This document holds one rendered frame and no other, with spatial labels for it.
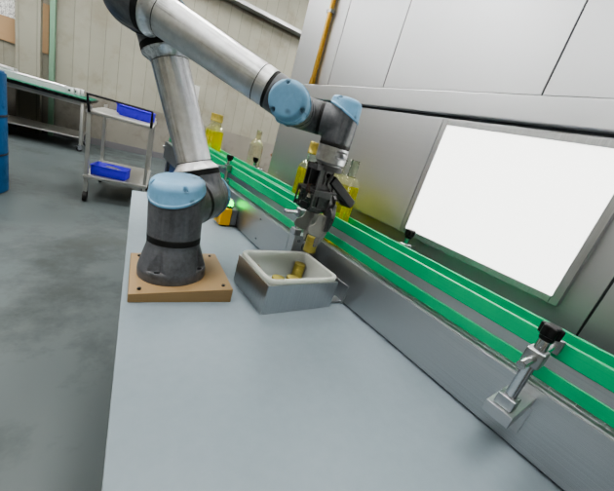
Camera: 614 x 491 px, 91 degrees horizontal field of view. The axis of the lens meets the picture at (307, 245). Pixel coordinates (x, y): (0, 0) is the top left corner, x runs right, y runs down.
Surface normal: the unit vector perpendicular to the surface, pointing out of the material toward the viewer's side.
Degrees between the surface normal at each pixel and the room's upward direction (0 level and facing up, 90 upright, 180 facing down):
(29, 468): 0
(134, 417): 0
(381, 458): 0
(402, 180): 90
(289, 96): 91
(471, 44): 90
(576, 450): 90
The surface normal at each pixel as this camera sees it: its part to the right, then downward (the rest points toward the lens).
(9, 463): 0.28, -0.91
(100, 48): 0.44, 0.40
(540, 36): -0.79, -0.04
